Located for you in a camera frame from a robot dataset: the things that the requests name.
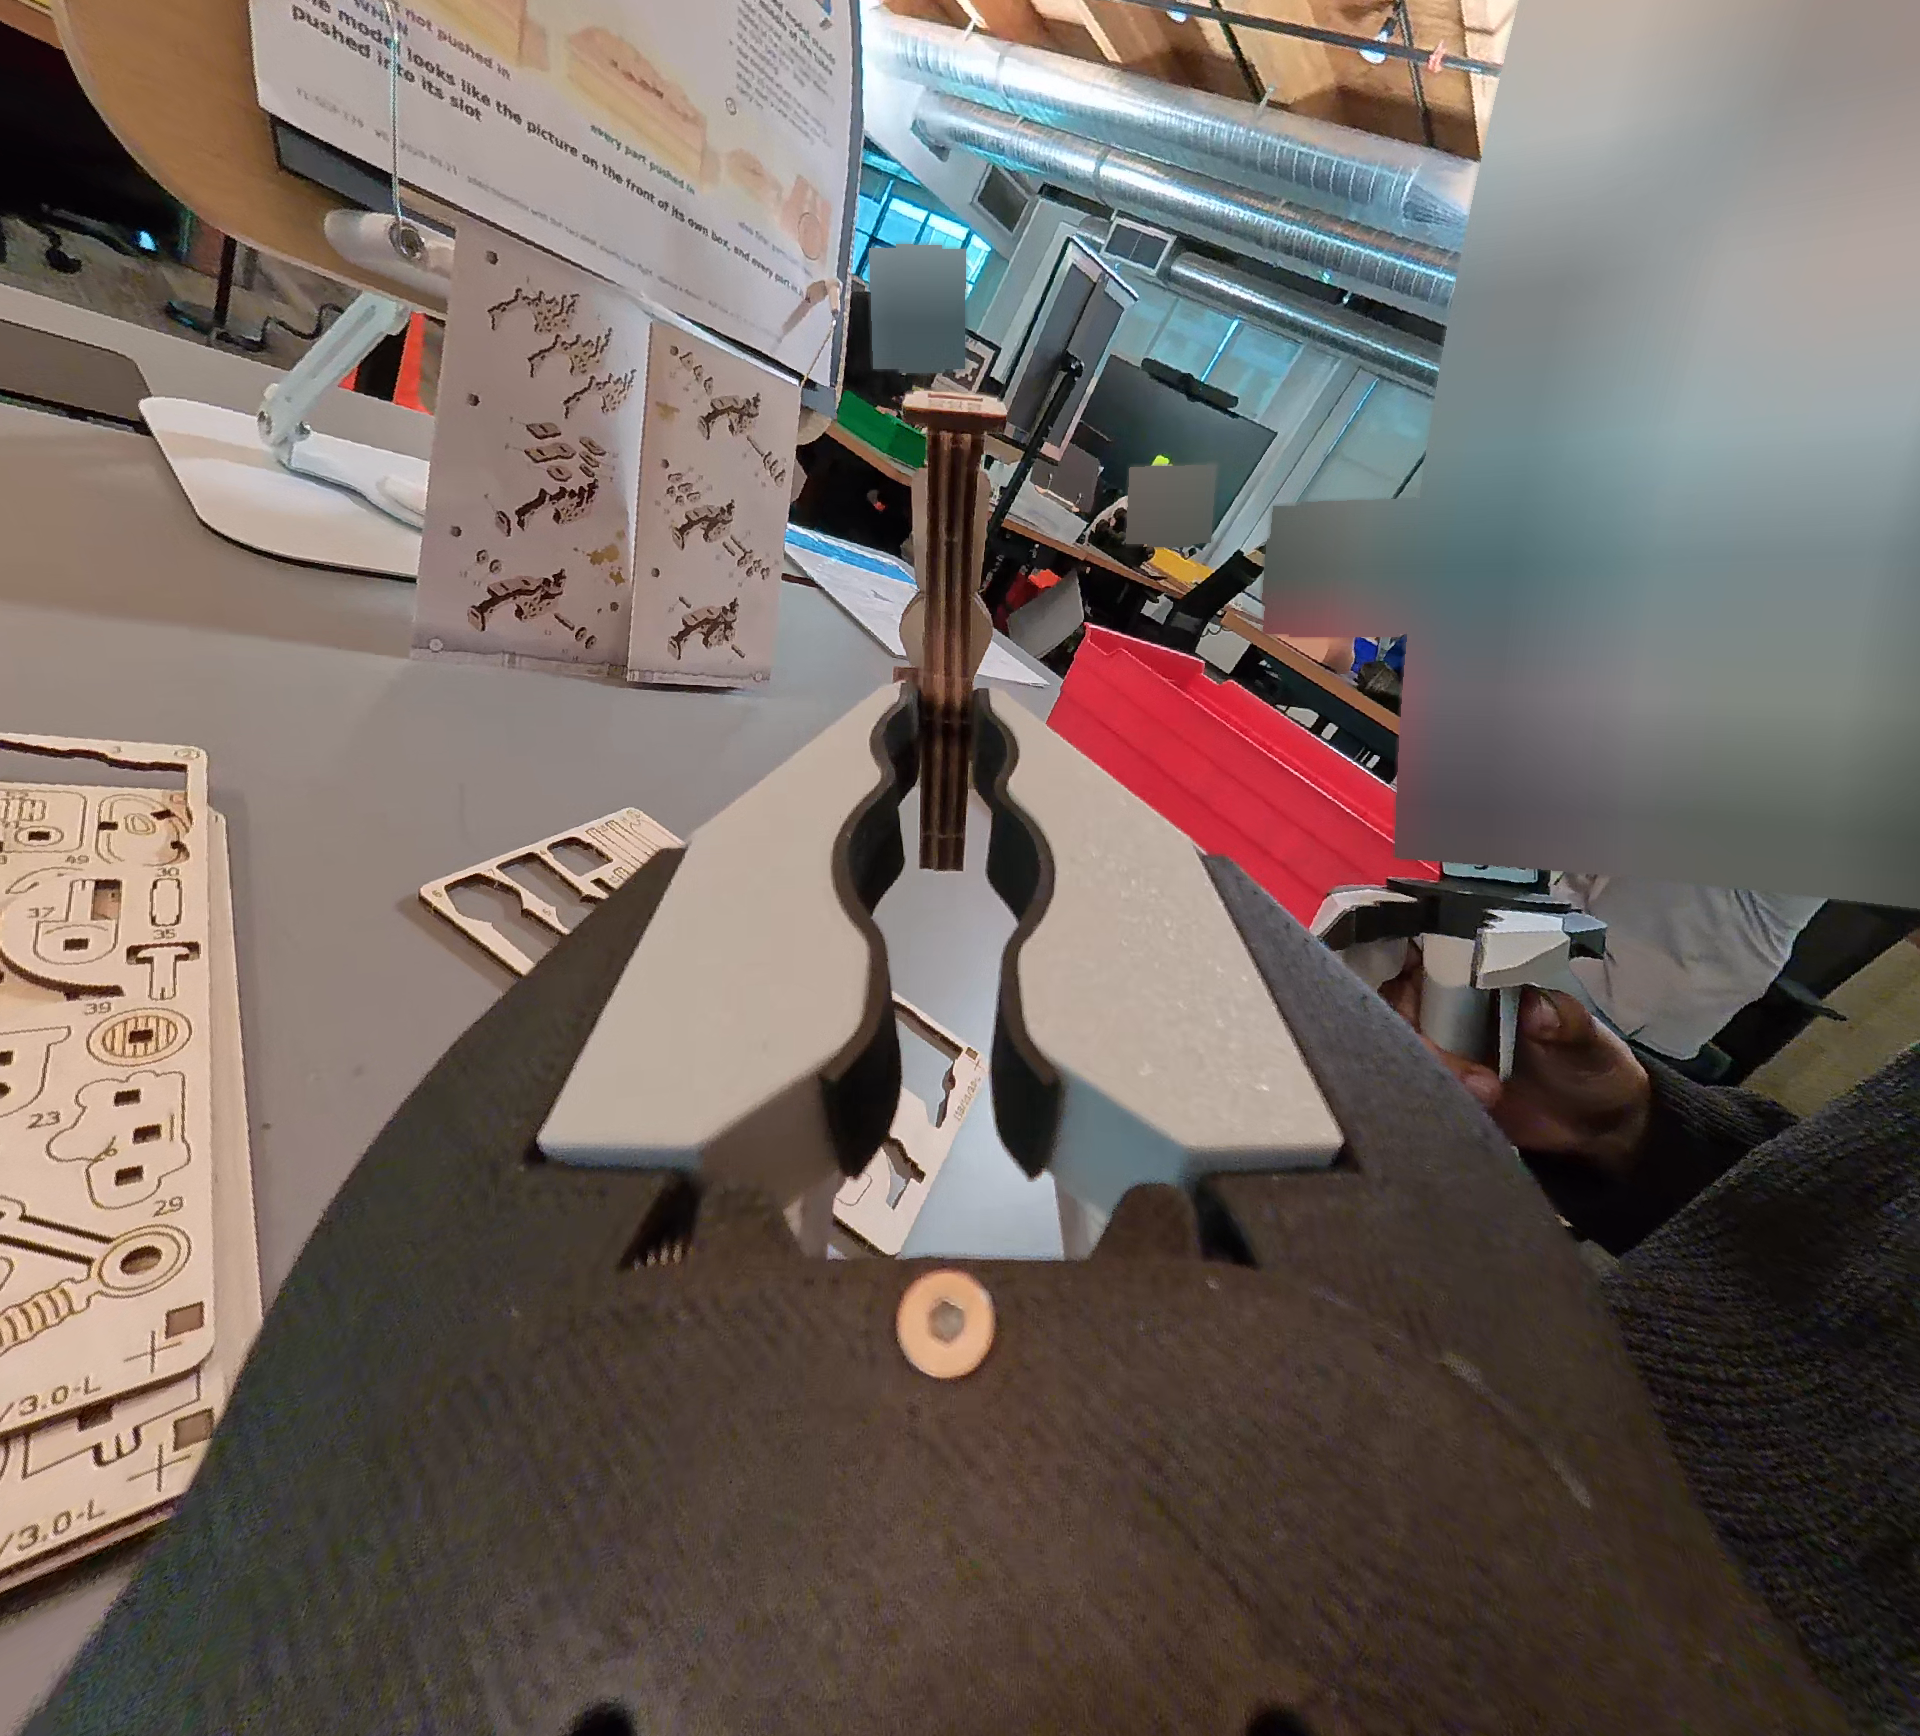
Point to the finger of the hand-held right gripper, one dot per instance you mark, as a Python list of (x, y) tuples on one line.
[(1372, 935), (1523, 953)]

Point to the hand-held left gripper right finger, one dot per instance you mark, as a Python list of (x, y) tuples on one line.
[(1170, 1001)]

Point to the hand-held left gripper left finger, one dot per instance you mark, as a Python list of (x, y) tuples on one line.
[(705, 1001)]

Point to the wooden puzzle model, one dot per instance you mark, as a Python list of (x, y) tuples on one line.
[(949, 597)]

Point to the person's right forearm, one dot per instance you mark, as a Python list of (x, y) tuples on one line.
[(1681, 1150)]

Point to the grey desk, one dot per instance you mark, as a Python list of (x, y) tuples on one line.
[(301, 686)]

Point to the white desk stand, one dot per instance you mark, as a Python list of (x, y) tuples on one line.
[(301, 476)]

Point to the person's right hand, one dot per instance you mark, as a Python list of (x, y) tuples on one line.
[(1575, 1091)]

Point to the punched wooden puzzle sheet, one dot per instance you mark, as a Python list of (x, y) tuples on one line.
[(525, 888)]

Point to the red plastic bin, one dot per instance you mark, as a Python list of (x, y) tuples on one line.
[(1230, 746)]

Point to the long wooden table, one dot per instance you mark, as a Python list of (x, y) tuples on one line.
[(1304, 665)]

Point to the yellow plastic bin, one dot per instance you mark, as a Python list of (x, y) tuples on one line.
[(1163, 563)]

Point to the laminated paper sheet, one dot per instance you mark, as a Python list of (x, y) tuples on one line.
[(870, 588)]

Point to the printed instruction booklet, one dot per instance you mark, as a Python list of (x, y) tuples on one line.
[(601, 490)]

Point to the black monitor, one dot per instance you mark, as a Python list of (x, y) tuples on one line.
[(1178, 439)]

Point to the green plastic bin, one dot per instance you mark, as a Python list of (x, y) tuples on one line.
[(878, 430)]

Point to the stack of wooden puzzle sheets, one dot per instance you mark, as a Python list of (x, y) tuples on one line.
[(105, 1091)]

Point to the white paper sheet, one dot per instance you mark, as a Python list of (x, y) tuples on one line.
[(601, 41)]

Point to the silver ventilation duct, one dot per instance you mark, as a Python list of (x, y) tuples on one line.
[(1201, 185)]

